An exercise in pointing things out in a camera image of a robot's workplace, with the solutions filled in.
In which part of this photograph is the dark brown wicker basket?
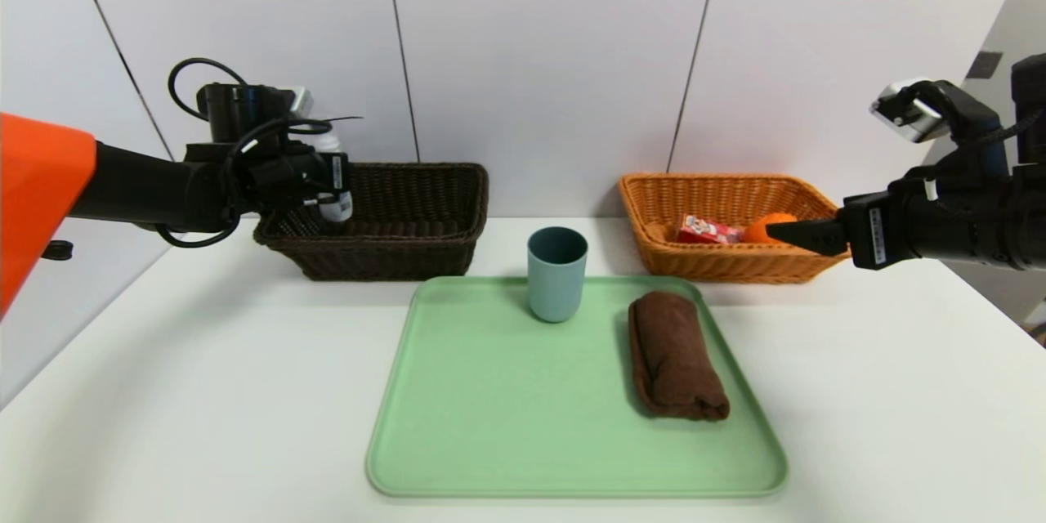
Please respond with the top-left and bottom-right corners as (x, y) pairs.
(253, 163), (490, 282)

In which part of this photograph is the brown rolled towel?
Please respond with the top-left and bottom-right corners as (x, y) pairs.
(627, 291), (731, 421)

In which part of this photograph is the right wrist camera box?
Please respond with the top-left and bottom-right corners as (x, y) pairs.
(870, 80), (949, 144)

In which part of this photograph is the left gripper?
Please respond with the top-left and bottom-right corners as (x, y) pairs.
(292, 151), (351, 204)

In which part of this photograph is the orange wicker basket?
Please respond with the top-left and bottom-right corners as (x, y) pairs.
(618, 173), (851, 285)

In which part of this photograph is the blue-grey plastic cup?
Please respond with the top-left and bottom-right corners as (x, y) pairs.
(527, 227), (588, 324)

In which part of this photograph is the red snack carton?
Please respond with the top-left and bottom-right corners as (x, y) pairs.
(677, 215), (746, 245)

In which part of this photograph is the light green plastic tray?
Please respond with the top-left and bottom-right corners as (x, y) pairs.
(365, 275), (788, 498)

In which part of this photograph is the white plastic bottle clear cap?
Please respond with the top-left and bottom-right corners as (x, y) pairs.
(313, 129), (355, 224)

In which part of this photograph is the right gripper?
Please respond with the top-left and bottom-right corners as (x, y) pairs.
(765, 178), (1006, 270)

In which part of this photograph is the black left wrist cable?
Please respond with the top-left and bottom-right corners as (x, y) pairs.
(155, 57), (336, 250)

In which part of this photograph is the orange fruit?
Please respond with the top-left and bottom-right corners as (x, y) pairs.
(742, 212), (798, 244)

